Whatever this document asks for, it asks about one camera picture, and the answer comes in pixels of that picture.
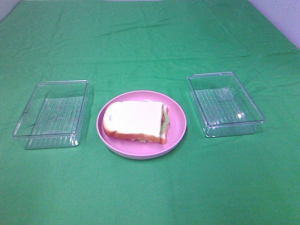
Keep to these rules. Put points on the bread slice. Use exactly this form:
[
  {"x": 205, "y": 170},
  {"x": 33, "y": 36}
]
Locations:
[
  {"x": 133, "y": 120},
  {"x": 163, "y": 137}
]

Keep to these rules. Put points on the green lettuce leaf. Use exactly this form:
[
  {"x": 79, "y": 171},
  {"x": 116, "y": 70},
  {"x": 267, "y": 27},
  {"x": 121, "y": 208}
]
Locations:
[{"x": 165, "y": 122}]

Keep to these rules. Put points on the clear right plastic tray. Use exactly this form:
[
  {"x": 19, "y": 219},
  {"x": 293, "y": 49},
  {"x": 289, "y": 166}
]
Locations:
[{"x": 224, "y": 106}]

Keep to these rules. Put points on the clear plastic tray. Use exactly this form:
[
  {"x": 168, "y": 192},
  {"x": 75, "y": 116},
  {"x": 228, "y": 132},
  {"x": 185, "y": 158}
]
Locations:
[
  {"x": 54, "y": 115},
  {"x": 224, "y": 106}
]

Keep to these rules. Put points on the clear left plastic tray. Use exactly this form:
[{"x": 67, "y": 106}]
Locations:
[{"x": 54, "y": 115}]

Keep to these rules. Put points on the green tablecloth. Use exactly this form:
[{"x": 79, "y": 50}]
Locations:
[{"x": 155, "y": 45}]

